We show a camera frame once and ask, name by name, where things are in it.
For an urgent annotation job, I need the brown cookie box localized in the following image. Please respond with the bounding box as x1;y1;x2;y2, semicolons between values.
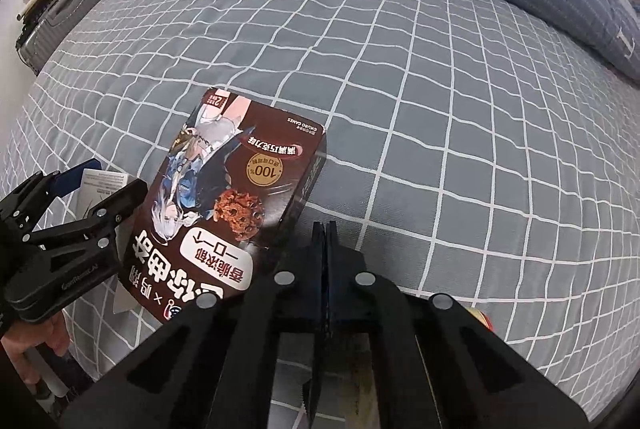
120;88;326;323

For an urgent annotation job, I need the grey checked bed cover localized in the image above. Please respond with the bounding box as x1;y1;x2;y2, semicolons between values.
1;0;639;417

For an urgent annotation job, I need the grey suitcase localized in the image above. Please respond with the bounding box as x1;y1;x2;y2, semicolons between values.
16;0;101;74

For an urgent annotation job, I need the yellow round plastic jar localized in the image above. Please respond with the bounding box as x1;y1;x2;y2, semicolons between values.
468;308;494;331

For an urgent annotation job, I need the white earphone box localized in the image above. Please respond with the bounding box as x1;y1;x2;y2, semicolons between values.
76;169;137;314

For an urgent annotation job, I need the person's left hand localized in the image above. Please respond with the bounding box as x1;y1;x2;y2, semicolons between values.
1;312;70;394

